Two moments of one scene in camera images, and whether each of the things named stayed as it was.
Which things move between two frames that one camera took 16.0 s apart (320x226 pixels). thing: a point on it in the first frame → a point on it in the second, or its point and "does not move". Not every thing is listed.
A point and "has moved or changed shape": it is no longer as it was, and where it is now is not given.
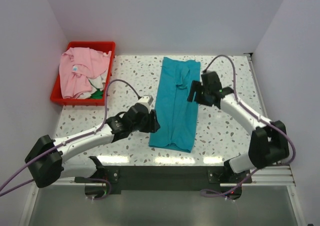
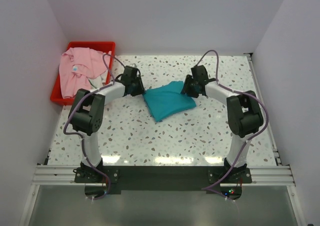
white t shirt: x=97 y=83 does not move
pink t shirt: x=77 y=66 does not move
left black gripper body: x=143 y=126 → x=133 y=83
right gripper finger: x=196 y=87 → x=189 y=81
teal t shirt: x=177 y=116 has moved or changed shape
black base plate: x=164 y=179 does not move
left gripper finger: x=153 y=124 → x=139 y=88
